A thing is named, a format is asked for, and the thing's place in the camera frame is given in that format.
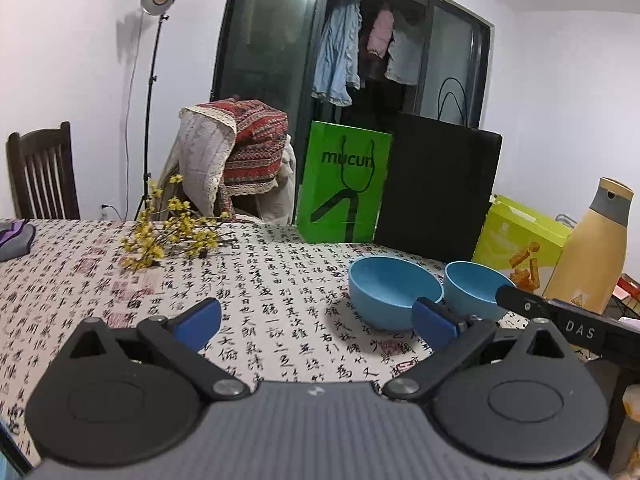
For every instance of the black framed glass door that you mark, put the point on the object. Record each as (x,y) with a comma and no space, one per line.
(270,60)

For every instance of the purple cloth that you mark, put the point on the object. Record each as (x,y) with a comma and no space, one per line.
(15,237)

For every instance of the dark wooden chair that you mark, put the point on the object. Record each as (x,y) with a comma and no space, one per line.
(45,175)

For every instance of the white quilted cloth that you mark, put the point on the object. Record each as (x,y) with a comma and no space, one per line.
(200,155)

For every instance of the green paper bag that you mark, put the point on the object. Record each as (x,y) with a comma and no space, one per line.
(345,185)

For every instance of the hanging blue shirt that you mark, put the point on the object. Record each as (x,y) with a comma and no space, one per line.
(340,55)

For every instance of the red patterned blanket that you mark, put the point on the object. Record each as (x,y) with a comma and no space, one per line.
(255,145)

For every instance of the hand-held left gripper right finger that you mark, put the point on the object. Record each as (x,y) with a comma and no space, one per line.
(432,320)

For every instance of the yellow flower branch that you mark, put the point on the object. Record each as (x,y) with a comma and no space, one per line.
(170,232)

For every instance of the beige cloth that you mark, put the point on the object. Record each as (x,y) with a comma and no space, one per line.
(277,195)

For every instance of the yellow thermos bottle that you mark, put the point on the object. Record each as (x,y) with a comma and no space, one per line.
(590,260)

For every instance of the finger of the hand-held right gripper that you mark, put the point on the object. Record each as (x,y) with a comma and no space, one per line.
(520,300)

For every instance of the blue bowl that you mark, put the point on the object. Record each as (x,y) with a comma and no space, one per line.
(390,290)
(475,290)

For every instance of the yellow-green snack box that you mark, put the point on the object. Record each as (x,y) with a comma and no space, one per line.
(520,240)

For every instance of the calligraphy printed tablecloth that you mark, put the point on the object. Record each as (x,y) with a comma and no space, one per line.
(200,280)

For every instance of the hanging white garment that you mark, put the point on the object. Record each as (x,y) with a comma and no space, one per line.
(405,60)

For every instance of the wall power outlet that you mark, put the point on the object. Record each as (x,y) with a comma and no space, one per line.
(104,210)

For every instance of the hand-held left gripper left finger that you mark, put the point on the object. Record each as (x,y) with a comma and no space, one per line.
(200,317)

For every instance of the black paper bag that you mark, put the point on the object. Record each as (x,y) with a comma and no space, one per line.
(435,185)

